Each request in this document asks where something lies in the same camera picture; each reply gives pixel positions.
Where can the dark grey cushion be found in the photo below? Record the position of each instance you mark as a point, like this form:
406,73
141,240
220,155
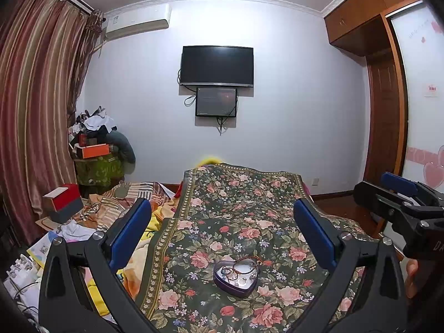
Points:
124,147

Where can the floral blanket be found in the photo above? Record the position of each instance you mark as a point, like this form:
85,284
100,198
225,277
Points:
242,215

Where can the black wall television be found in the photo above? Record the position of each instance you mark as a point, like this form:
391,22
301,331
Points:
216,66

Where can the white air conditioner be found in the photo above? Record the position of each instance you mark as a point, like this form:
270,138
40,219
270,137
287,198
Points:
138,20

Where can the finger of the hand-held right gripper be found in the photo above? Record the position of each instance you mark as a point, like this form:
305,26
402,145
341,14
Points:
381,204
399,184

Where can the white sliding door with hearts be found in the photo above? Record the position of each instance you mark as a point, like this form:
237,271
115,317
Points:
421,111

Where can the purple heart-shaped jewelry box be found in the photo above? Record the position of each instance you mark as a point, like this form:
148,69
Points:
222,281

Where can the orange box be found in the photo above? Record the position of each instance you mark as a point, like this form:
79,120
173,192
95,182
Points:
96,150

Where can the wooden wardrobe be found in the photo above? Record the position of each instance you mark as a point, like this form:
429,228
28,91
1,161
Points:
374,76

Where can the red white door sticker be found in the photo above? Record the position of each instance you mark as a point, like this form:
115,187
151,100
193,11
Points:
432,90

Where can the small black wall screen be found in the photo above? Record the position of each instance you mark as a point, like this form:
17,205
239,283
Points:
215,102

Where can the yellow blanket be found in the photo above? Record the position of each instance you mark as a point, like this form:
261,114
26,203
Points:
104,298

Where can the person's right hand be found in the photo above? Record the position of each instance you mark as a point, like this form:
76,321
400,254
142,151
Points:
412,277

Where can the red and grey box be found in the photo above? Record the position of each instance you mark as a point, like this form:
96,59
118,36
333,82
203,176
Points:
64,201

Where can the pile of clothes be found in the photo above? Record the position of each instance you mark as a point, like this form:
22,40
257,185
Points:
92,123

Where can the green box with clutter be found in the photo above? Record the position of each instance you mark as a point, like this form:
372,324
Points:
99,171

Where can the striped red curtain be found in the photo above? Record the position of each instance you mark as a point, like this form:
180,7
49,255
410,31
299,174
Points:
34,93

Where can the printed booklet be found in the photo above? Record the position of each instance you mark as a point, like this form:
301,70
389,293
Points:
43,248

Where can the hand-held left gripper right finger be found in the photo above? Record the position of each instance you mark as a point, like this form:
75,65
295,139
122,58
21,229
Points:
314,236

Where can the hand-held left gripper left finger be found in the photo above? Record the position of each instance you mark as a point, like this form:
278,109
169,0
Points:
130,236

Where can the patchwork quilt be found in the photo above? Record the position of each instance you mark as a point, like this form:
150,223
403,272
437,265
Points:
114,201

